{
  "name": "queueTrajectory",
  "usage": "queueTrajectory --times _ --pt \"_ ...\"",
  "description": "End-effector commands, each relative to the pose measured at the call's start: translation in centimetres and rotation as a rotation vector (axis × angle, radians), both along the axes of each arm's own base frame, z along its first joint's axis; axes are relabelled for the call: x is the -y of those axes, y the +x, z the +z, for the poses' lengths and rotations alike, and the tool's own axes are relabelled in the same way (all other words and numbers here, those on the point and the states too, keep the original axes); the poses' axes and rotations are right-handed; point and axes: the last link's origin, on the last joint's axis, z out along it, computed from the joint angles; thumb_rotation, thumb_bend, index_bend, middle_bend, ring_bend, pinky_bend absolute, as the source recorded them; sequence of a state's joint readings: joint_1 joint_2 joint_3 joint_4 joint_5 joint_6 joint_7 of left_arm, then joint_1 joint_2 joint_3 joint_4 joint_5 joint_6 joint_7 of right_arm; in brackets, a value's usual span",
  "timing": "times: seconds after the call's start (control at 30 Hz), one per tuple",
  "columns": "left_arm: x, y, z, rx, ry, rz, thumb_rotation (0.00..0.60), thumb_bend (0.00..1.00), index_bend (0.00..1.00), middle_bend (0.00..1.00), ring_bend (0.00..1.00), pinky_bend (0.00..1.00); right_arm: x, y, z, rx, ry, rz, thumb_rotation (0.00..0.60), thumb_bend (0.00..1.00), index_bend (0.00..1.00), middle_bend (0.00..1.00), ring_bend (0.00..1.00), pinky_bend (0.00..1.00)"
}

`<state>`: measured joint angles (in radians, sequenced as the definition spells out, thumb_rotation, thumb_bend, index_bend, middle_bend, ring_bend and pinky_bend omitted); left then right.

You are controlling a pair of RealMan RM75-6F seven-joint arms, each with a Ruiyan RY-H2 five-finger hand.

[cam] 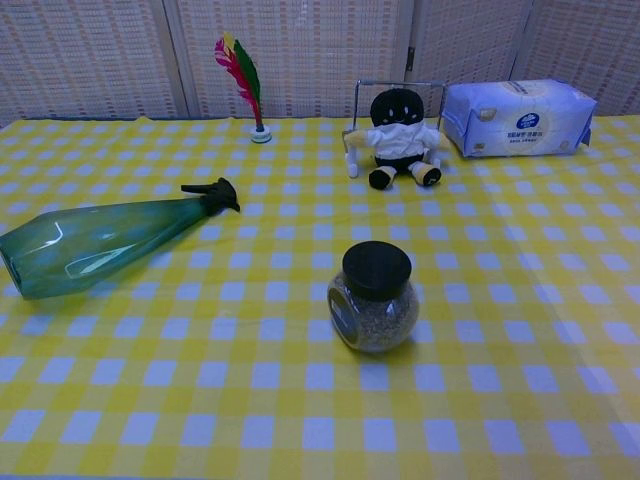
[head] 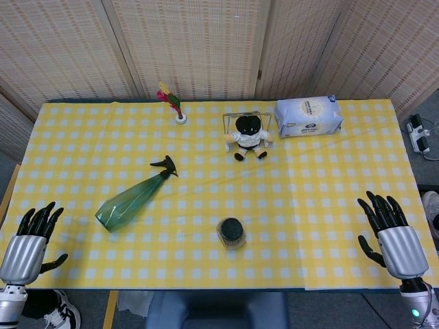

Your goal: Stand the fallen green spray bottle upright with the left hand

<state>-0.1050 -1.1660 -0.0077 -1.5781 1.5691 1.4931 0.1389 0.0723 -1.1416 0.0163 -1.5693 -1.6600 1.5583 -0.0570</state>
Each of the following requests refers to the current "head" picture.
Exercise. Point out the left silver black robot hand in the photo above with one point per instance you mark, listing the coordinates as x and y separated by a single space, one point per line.
24 252

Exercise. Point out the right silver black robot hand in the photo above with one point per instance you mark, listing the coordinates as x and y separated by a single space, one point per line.
401 250

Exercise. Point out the green plastic bottle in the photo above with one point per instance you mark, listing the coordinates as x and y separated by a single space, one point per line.
137 198

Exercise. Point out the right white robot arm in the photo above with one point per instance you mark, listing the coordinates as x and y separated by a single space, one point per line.
420 301

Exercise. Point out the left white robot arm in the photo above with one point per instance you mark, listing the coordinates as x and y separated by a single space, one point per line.
12 301

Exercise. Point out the black white sneaker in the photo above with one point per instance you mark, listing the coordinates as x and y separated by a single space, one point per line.
55 310

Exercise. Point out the white power strip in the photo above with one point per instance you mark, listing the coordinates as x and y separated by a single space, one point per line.
417 133

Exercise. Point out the blue white tissue pack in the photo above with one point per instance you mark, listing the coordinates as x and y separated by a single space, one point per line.
308 116

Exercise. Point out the glass jar with black lid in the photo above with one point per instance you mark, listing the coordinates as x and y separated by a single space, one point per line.
231 232

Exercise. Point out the yellow white checkered tablecloth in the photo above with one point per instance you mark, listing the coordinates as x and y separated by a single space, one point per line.
219 205

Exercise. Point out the black plush doll white shirt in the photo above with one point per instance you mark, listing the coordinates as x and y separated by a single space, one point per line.
247 136

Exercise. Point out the feather shuttlecock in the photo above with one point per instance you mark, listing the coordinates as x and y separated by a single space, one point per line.
175 104

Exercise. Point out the woven folding screen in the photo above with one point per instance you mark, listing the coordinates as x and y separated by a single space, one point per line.
219 48

